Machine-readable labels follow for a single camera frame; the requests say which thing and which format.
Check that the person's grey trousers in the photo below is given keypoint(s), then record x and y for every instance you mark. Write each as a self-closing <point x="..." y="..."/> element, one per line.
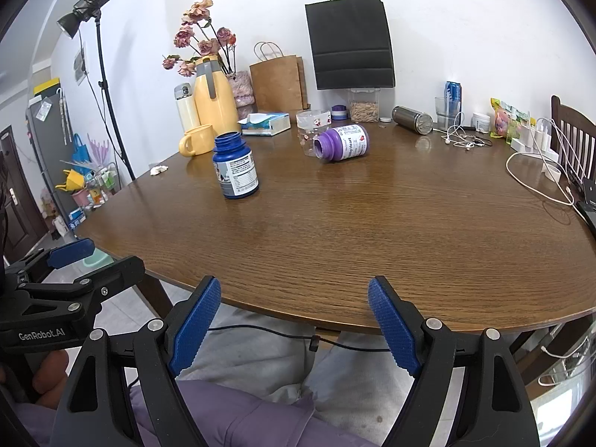
<point x="355" y="386"/>

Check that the grey refrigerator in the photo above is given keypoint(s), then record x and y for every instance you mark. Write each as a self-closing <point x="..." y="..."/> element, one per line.
<point x="52" y="147"/>

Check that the brown paper bag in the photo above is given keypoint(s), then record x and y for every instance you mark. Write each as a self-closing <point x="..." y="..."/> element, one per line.
<point x="278" y="80"/>

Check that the crumpled white tissue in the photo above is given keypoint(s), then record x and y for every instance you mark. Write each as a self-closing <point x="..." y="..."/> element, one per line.
<point x="158" y="169"/>

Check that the studio light on stand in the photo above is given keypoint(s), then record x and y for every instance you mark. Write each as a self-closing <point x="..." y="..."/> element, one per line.
<point x="84" y="11"/>

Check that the small purple lidded jar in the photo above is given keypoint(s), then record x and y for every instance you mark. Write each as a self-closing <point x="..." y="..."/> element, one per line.
<point x="339" y="113"/>

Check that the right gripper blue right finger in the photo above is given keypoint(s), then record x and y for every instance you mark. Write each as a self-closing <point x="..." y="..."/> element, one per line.
<point x="494" y="409"/>

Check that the blue drink can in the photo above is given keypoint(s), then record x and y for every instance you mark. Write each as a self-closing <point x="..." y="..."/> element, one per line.
<point x="453" y="100"/>

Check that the blue tissue box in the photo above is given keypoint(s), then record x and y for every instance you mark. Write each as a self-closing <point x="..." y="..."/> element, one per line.
<point x="265" y="124"/>

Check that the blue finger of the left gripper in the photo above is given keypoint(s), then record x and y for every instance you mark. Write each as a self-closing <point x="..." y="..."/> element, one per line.
<point x="106" y="282"/>
<point x="69" y="253"/>

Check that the blue pill bottle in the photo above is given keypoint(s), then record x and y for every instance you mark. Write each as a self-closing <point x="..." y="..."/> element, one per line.
<point x="234" y="166"/>

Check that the person's left hand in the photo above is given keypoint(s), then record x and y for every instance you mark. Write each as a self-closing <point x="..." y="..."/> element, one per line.
<point x="48" y="382"/>

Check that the yellow thermos jug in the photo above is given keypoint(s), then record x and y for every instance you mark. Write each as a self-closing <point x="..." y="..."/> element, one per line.
<point x="214" y="98"/>

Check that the clear jar with grains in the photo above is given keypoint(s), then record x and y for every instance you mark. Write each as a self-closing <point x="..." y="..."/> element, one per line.
<point x="364" y="105"/>

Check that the colourful snack bag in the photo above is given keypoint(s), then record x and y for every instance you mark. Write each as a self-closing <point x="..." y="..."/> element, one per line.
<point x="508" y="121"/>

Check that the dark wooden chair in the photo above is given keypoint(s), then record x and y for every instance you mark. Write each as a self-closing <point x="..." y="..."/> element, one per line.
<point x="573" y="139"/>

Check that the white cream jar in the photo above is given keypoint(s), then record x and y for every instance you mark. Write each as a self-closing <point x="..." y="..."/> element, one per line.
<point x="481" y="122"/>

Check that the clear glass cup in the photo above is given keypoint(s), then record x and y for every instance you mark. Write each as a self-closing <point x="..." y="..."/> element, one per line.
<point x="310" y="124"/>

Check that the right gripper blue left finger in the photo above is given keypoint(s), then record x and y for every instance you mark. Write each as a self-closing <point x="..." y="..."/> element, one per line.
<point x="96" y="410"/>

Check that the purple jacket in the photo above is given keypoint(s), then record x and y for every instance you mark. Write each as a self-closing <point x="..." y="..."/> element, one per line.
<point x="225" y="417"/>

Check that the purple pill bottle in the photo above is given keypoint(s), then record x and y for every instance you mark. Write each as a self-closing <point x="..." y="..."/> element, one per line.
<point x="341" y="143"/>

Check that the cream thermos bottle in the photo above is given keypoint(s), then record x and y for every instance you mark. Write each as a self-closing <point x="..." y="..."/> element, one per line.
<point x="186" y="107"/>

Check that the steel thermos lying down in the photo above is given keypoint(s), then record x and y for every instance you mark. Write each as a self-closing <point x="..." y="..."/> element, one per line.
<point x="416" y="121"/>

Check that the white power strip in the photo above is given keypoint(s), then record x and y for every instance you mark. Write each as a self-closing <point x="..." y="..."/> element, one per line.
<point x="534" y="138"/>

